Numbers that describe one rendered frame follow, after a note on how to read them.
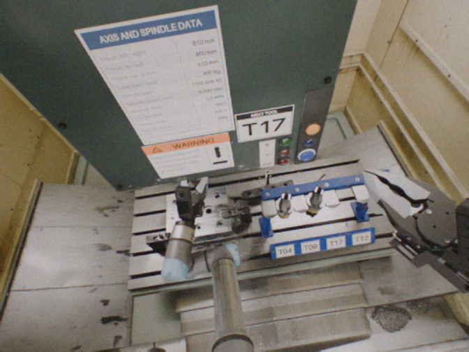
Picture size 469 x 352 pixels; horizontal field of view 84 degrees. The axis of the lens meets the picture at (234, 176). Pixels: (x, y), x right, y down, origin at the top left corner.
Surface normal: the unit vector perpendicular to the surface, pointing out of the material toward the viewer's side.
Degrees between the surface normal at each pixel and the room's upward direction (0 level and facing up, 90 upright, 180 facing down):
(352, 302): 8
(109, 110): 90
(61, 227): 24
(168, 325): 0
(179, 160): 90
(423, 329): 17
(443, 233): 0
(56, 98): 90
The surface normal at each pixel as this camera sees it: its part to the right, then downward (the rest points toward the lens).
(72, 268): 0.31, -0.52
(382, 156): -0.50, -0.41
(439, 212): -0.10, -0.53
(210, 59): 0.14, 0.83
